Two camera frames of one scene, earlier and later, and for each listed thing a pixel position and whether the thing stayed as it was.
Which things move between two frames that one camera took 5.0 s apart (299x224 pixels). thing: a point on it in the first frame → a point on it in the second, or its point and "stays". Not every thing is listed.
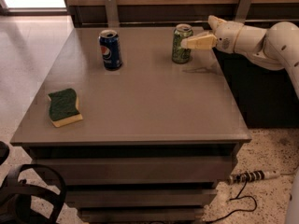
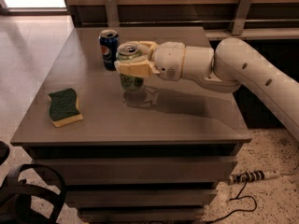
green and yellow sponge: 64,107 stays
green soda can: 181,55 → 125,51
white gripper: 225,36 → 168,61
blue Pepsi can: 110,48 stays
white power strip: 251,176 stays
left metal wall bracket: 112,14 stays
